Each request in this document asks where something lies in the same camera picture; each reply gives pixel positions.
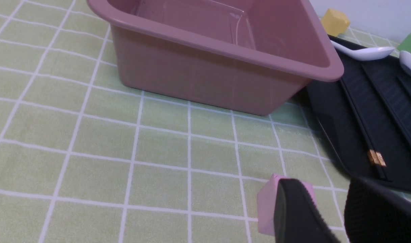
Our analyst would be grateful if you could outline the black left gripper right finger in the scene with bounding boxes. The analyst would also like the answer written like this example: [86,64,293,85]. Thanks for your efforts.
[344,177,411,243]

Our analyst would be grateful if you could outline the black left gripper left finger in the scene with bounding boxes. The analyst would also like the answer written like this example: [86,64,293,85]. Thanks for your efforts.
[274,179,340,243]

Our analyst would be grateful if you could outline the pink cube block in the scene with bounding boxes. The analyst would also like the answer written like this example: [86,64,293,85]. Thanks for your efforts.
[257,174,316,236]

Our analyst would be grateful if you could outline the black cutlery tray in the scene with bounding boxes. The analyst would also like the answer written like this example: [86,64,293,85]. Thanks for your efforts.
[306,51,411,192]

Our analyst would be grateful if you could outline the pink plastic bin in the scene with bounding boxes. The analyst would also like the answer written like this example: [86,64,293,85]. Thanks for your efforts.
[87,0,344,116]

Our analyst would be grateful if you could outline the yellow cube block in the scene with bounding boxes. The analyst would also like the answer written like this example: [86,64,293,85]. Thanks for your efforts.
[321,8,350,37]

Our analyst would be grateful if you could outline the green checked tablecloth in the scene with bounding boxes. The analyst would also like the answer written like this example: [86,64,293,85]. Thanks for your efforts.
[0,0,411,243]

